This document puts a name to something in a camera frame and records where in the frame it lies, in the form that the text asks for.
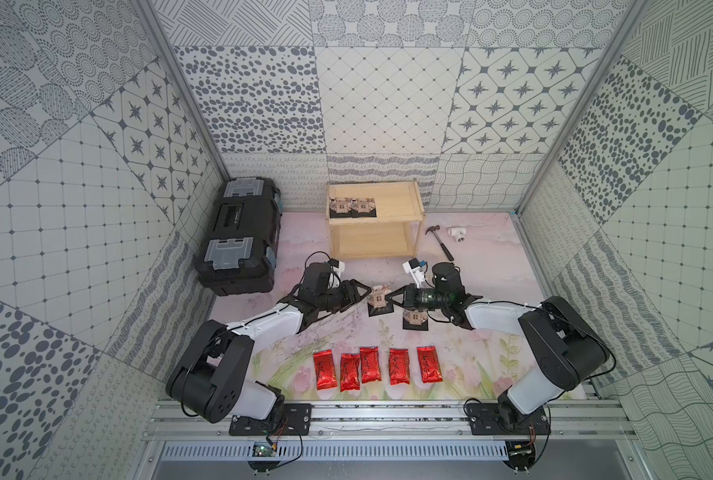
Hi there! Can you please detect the aluminium mounting rail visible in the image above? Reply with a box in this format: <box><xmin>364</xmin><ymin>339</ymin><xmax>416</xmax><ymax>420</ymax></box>
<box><xmin>142</xmin><ymin>398</ymin><xmax>636</xmax><ymax>441</ymax></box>

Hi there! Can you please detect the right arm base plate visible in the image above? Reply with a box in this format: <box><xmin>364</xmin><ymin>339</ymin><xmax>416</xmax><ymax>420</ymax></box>
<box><xmin>462</xmin><ymin>399</ymin><xmax>551</xmax><ymax>437</ymax></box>

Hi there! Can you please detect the light wooden shelf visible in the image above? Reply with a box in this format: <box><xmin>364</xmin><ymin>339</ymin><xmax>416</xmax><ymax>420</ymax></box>
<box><xmin>326</xmin><ymin>181</ymin><xmax>425</xmax><ymax>260</ymax></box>

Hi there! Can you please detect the red tea bag three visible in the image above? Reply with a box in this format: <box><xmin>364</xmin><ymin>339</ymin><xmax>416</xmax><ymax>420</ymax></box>
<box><xmin>359</xmin><ymin>346</ymin><xmax>382</xmax><ymax>383</ymax></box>

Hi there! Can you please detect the floral tea bag three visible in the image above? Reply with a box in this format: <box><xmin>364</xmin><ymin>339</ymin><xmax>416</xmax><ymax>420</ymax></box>
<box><xmin>367</xmin><ymin>285</ymin><xmax>394</xmax><ymax>317</ymax></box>

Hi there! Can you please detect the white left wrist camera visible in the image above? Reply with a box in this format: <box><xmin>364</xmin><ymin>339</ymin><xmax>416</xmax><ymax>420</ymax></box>
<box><xmin>328</xmin><ymin>258</ymin><xmax>346</xmax><ymax>288</ymax></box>

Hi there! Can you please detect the black handled hammer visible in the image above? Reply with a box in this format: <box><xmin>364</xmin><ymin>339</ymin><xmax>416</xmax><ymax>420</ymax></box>
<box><xmin>425</xmin><ymin>225</ymin><xmax>454</xmax><ymax>262</ymax></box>

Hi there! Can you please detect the red tea bag one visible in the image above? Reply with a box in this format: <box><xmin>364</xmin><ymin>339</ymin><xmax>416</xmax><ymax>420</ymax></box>
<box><xmin>314</xmin><ymin>350</ymin><xmax>338</xmax><ymax>391</ymax></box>

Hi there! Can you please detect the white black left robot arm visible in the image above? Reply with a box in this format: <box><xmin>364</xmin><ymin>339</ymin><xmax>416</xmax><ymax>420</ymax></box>
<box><xmin>166</xmin><ymin>259</ymin><xmax>372</xmax><ymax>428</ymax></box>

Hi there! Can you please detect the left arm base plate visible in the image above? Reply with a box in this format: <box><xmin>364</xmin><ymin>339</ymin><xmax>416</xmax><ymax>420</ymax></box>
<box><xmin>230</xmin><ymin>403</ymin><xmax>312</xmax><ymax>438</ymax></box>

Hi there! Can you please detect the black plastic toolbox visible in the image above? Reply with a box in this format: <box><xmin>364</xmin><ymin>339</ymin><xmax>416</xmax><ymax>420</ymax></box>
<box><xmin>194</xmin><ymin>177</ymin><xmax>282</xmax><ymax>296</ymax></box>

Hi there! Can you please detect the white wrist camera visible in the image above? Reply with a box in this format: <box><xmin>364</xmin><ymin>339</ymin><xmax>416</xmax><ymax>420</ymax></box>
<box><xmin>402</xmin><ymin>258</ymin><xmax>427</xmax><ymax>288</ymax></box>
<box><xmin>328</xmin><ymin>258</ymin><xmax>346</xmax><ymax>288</ymax></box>

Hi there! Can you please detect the floral tea bag one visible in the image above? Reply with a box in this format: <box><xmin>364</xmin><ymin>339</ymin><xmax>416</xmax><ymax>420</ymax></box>
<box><xmin>328</xmin><ymin>197</ymin><xmax>354</xmax><ymax>219</ymax></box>

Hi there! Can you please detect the red tea bag five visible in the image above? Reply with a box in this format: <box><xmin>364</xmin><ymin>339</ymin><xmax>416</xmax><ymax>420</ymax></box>
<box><xmin>416</xmin><ymin>346</ymin><xmax>443</xmax><ymax>384</ymax></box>

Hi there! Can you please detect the red tea bag two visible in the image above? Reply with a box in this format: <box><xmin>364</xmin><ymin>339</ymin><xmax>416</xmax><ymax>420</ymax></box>
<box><xmin>340</xmin><ymin>353</ymin><xmax>360</xmax><ymax>392</ymax></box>

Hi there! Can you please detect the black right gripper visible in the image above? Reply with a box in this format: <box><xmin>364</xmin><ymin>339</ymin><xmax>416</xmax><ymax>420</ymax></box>
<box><xmin>384</xmin><ymin>284</ymin><xmax>447</xmax><ymax>312</ymax></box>

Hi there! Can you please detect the white pipe fitting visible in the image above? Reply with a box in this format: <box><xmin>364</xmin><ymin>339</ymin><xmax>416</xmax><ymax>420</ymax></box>
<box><xmin>447</xmin><ymin>227</ymin><xmax>467</xmax><ymax>243</ymax></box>

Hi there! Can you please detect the green circuit board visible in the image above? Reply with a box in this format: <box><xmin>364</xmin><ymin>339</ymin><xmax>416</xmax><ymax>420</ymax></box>
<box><xmin>252</xmin><ymin>443</ymin><xmax>276</xmax><ymax>458</ymax></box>

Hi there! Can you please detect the floral tea bag four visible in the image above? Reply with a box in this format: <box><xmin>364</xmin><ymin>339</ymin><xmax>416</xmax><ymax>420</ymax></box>
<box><xmin>402</xmin><ymin>309</ymin><xmax>429</xmax><ymax>331</ymax></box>

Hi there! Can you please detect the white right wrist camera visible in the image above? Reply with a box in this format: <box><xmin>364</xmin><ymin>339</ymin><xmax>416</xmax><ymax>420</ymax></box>
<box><xmin>402</xmin><ymin>258</ymin><xmax>427</xmax><ymax>288</ymax></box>

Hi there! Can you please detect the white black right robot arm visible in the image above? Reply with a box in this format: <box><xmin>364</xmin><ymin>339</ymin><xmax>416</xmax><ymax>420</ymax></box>
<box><xmin>384</xmin><ymin>261</ymin><xmax>616</xmax><ymax>431</ymax></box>

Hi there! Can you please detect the floral tea bag two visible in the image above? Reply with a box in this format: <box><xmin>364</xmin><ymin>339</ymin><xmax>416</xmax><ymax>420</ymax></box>
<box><xmin>350</xmin><ymin>198</ymin><xmax>377</xmax><ymax>218</ymax></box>

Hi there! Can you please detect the red tea bag four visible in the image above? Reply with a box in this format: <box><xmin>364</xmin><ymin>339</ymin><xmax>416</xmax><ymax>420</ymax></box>
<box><xmin>388</xmin><ymin>348</ymin><xmax>410</xmax><ymax>385</ymax></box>

